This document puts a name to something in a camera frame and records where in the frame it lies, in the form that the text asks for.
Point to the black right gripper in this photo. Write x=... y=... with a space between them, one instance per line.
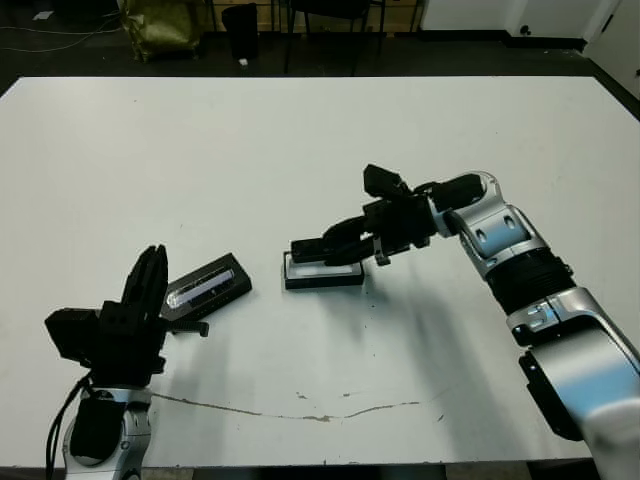
x=400 y=225

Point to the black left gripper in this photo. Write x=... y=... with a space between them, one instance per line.
x=127 y=350

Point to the black camera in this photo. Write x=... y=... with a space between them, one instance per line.
x=307 y=249

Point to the black printed box lid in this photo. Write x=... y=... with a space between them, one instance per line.
x=215 y=290

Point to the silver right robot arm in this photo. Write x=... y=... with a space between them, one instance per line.
x=505 y=235

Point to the black box base white insert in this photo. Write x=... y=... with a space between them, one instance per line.
x=320 y=281

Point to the black office chair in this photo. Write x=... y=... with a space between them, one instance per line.
x=330 y=12

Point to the black waste bin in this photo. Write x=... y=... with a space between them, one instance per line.
x=241 y=32

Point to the yellowish plastic bag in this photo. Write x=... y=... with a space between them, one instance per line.
x=160 y=27

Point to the white paper sheet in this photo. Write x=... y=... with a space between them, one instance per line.
x=42 y=15

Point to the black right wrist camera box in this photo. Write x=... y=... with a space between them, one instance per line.
x=382 y=180

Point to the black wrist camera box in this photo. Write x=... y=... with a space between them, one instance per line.
x=70 y=332
x=382 y=180

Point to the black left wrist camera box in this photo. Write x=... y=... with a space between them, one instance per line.
x=70 y=332

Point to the black round wall knob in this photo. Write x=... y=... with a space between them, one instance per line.
x=525 y=30

